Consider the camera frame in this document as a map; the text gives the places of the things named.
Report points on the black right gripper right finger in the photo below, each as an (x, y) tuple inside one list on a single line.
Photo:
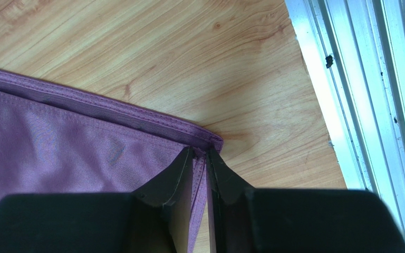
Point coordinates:
[(243, 218)]

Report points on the purple cloth napkin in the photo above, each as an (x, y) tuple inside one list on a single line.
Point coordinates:
[(56, 139)]

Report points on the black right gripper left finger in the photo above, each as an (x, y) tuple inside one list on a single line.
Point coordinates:
[(153, 218)]

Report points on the aluminium frame rail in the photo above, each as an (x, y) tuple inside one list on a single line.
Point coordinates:
[(355, 55)]

